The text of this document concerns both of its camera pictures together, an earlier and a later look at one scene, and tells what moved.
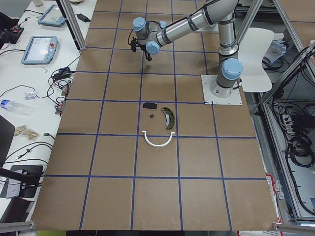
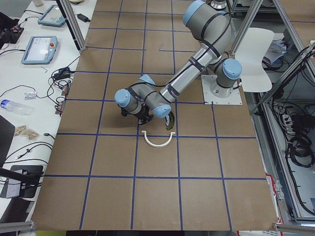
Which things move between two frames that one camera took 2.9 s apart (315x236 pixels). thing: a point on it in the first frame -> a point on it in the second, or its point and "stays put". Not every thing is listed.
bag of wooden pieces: [20, 130] stays put
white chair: [253, 45] stays put
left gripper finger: [148, 56] -> [150, 117]
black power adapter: [83, 17] stays put
